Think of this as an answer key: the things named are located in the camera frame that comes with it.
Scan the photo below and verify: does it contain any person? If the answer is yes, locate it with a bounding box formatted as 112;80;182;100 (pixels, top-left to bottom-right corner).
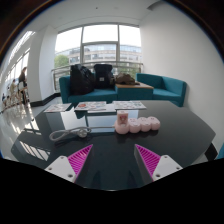
18;66;29;108
8;78;19;104

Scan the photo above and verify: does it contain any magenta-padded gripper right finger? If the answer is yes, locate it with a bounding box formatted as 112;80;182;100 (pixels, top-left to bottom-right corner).
133;143;184;186

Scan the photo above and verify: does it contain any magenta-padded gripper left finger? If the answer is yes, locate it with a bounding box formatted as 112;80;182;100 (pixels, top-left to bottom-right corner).
44;143;96;184

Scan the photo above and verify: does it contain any black plastic bag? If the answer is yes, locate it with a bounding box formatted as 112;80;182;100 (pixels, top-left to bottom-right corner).
69;64;96;96

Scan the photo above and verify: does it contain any white power cable with plug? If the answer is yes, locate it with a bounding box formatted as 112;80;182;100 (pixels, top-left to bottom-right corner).
48;125;117;142

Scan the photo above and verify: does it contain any pink charger block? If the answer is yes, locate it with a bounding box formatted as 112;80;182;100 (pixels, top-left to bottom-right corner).
116;110;130;130

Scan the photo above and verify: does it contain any brown bag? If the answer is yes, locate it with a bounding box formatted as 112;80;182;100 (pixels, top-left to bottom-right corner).
114;72;137;86

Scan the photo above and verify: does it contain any black backpack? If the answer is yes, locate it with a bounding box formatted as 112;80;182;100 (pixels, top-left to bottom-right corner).
93;63;116;90

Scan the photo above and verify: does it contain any metal window railing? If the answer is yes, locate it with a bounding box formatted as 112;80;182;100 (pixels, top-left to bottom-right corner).
50;60;144;93

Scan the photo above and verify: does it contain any teal sofa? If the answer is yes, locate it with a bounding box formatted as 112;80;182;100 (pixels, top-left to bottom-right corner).
58;74;118;105

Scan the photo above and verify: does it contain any teal wood-topped side table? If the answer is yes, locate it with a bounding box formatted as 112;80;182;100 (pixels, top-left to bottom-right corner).
114;82;155;101

